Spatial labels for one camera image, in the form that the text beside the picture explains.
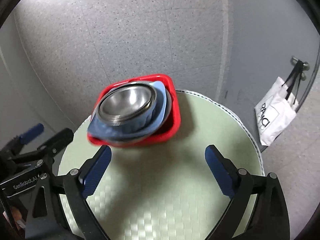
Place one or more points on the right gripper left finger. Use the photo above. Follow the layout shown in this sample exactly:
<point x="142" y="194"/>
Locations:
<point x="93" y="169"/>

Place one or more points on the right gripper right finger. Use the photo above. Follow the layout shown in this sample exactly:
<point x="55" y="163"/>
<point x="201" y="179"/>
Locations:
<point x="223" y="170"/>

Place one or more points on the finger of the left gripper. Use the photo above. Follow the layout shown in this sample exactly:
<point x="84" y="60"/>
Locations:
<point x="28" y="136"/>
<point x="53" y="146"/>

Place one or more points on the blue square plastic bowl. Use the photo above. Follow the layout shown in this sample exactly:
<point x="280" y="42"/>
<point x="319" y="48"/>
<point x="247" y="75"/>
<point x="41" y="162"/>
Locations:
<point x="101" y="131"/>

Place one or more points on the small steel bowl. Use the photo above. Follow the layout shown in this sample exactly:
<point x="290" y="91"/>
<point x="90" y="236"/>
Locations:
<point x="128" y="108"/>

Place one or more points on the large steel plate bowl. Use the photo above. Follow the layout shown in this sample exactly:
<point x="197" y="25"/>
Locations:
<point x="168" y="109"/>

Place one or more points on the green woven table mat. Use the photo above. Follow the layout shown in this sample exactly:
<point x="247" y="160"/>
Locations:
<point x="166" y="190"/>

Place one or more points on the red plastic tub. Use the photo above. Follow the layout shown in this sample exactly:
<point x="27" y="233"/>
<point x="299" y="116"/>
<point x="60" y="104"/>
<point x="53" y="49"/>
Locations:
<point x="170" y="124"/>

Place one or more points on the white tote bag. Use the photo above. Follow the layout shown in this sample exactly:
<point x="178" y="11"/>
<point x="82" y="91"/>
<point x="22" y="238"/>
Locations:
<point x="275" y="111"/>

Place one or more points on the grey door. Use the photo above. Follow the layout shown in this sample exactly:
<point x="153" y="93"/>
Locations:
<point x="265" y="36"/>

